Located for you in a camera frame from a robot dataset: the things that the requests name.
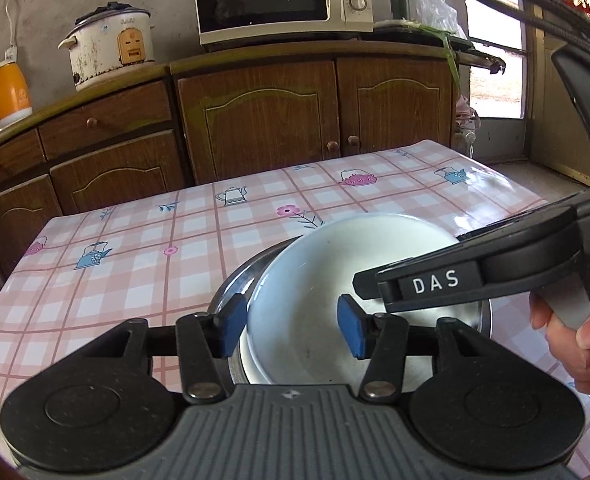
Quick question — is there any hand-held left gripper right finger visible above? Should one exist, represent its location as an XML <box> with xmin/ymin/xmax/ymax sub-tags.
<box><xmin>337</xmin><ymin>294</ymin><xmax>506</xmax><ymax>405</ymax></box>

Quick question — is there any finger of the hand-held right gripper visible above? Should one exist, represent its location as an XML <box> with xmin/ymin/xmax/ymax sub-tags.
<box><xmin>456</xmin><ymin>207</ymin><xmax>576</xmax><ymax>256</ymax></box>
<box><xmin>353</xmin><ymin>267</ymin><xmax>400</xmax><ymax>314</ymax></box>

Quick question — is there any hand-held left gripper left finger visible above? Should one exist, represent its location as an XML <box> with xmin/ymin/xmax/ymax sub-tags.
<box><xmin>77</xmin><ymin>294</ymin><xmax>248</xmax><ymax>405</ymax></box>

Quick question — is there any deep steel bowl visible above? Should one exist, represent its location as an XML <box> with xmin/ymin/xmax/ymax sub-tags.
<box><xmin>209</xmin><ymin>237</ymin><xmax>494</xmax><ymax>393</ymax></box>

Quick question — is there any plain white ceramic bowl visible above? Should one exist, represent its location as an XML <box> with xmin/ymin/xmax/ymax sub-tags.
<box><xmin>245</xmin><ymin>213</ymin><xmax>468</xmax><ymax>383</ymax></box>

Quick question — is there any metal door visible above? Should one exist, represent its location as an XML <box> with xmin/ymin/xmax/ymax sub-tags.
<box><xmin>522</xmin><ymin>0</ymin><xmax>590</xmax><ymax>196</ymax></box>

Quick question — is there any pink checked teapot tablecloth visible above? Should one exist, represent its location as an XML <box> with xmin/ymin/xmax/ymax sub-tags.
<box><xmin>0</xmin><ymin>139</ymin><xmax>590</xmax><ymax>466</ymax></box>

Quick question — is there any pink plastic bag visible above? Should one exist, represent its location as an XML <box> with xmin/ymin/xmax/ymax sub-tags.
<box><xmin>455</xmin><ymin>95</ymin><xmax>480</xmax><ymax>133</ymax></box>

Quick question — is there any window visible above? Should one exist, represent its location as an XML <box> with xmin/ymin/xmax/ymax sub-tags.
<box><xmin>462</xmin><ymin>0</ymin><xmax>530</xmax><ymax>121</ymax></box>

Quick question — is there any wooden cabinet with drawers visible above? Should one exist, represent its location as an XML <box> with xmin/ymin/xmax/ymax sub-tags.
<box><xmin>0</xmin><ymin>65</ymin><xmax>188</xmax><ymax>321</ymax></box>

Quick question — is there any black flat griddle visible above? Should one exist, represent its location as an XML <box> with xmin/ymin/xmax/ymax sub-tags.
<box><xmin>372</xmin><ymin>25</ymin><xmax>506</xmax><ymax>75</ymax></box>

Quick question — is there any clear plastic bag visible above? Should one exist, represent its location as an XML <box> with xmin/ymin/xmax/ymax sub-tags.
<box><xmin>411</xmin><ymin>0</ymin><xmax>462</xmax><ymax>38</ymax></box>

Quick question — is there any green onion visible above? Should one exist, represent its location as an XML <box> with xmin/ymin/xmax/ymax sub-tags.
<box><xmin>374</xmin><ymin>17</ymin><xmax>463</xmax><ymax>88</ymax></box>

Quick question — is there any white rice cooker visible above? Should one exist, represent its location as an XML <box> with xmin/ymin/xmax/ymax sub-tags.
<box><xmin>58</xmin><ymin>2</ymin><xmax>156</xmax><ymax>92</ymax></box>

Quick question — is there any orange electric kettle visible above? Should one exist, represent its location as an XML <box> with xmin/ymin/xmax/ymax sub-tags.
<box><xmin>0</xmin><ymin>59</ymin><xmax>33</xmax><ymax>135</ymax></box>

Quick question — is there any black braided cable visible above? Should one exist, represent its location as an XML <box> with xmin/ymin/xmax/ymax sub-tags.
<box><xmin>462</xmin><ymin>0</ymin><xmax>590</xmax><ymax>51</ymax></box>

